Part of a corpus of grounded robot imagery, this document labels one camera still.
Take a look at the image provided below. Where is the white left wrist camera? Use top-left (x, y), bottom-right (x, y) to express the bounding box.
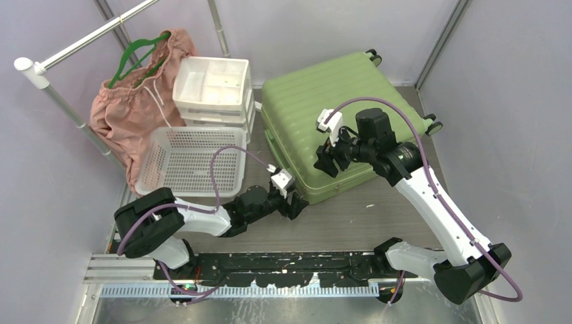
top-left (266, 164), bottom-right (295, 199)

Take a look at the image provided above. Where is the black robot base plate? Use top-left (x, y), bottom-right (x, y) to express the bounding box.
top-left (168, 252), bottom-right (401, 288)

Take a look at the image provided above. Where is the green hard-shell suitcase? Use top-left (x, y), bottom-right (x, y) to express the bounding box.
top-left (261, 49), bottom-right (442, 205)

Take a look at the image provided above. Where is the green clothes hanger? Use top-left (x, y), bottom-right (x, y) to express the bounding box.
top-left (107, 32), bottom-right (171, 89)

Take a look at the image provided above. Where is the white plastic drawer organizer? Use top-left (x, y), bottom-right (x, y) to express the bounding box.
top-left (172, 57), bottom-right (255, 143)

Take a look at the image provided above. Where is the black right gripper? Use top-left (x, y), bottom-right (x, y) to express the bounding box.
top-left (315, 124), bottom-right (375, 177)

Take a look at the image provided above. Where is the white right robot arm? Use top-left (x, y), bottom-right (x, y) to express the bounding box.
top-left (314, 108), bottom-right (512, 304)

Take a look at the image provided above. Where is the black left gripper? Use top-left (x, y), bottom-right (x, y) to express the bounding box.
top-left (246, 184), bottom-right (308, 223)

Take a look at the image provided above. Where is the white metal clothes rack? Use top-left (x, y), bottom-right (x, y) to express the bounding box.
top-left (3, 1), bottom-right (153, 177)

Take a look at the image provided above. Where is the pink cloth garment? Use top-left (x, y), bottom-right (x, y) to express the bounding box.
top-left (90, 28), bottom-right (198, 190)

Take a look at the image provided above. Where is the white perforated plastic basket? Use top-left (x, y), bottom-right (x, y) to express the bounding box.
top-left (135, 126), bottom-right (247, 198)

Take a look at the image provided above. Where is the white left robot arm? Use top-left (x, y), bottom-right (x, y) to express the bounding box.
top-left (113, 186), bottom-right (309, 279)

